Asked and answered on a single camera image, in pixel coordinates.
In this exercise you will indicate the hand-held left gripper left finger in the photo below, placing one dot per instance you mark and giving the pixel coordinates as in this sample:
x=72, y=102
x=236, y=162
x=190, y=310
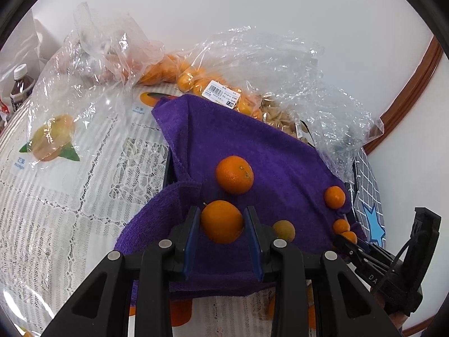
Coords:
x=191, y=238

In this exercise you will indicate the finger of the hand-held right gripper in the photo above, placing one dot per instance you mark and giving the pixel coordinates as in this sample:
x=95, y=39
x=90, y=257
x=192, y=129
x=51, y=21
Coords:
x=345, y=249
x=373, y=249

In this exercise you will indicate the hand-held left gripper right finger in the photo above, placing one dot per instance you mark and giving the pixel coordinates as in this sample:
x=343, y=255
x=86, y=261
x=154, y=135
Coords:
x=254, y=242

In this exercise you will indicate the yellow green round fruit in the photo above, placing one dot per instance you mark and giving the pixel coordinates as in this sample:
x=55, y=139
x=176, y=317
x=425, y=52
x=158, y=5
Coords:
x=284, y=230

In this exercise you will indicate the purple towel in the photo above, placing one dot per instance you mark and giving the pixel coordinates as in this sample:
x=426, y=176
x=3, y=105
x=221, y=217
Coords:
x=280, y=154

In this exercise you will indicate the grey checked cloth blue star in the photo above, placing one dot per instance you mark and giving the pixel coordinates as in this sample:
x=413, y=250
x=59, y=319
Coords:
x=368, y=182

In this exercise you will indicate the bagged brown longans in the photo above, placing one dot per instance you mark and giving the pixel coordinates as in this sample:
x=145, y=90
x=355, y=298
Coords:
x=277, y=116

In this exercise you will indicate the crinkled clear plastic bag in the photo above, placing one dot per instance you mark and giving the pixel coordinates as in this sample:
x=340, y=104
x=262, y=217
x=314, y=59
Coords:
x=333, y=112

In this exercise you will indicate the pile of bagged small oranges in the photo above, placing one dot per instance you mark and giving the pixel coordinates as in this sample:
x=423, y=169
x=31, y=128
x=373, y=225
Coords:
x=189, y=80

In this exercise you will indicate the clear bag of oranges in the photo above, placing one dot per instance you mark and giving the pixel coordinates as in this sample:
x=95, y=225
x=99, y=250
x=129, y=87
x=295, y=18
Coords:
x=245, y=56

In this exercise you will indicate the thin clear plastic bag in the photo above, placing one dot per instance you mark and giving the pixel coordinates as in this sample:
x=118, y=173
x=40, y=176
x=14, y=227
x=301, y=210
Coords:
x=87, y=59

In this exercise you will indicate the dark drink bottle white cap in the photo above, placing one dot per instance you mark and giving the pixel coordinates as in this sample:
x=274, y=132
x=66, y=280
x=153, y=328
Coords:
x=21, y=87

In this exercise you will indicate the white plastic bag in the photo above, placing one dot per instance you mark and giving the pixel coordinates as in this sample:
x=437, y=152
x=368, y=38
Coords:
x=38, y=49

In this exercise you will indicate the brown wooden door frame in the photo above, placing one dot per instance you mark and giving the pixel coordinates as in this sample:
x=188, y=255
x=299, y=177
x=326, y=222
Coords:
x=414, y=87

